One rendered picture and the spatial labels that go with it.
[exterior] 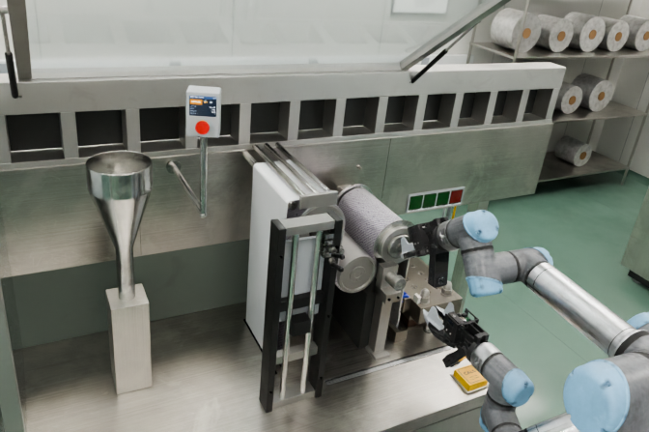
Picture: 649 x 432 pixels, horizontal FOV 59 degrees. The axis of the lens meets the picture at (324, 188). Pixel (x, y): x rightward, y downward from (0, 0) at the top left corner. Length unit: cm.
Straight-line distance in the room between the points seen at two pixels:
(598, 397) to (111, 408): 112
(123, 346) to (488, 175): 140
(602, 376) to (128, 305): 103
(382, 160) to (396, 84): 26
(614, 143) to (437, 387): 523
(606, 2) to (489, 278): 502
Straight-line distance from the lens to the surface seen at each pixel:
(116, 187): 131
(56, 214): 165
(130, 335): 156
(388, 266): 164
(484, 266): 136
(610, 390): 111
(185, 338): 182
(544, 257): 147
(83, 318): 183
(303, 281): 142
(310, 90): 170
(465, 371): 179
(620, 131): 669
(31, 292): 176
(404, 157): 196
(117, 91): 154
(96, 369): 175
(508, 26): 479
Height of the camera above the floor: 206
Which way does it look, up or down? 25 degrees down
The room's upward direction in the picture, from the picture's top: 6 degrees clockwise
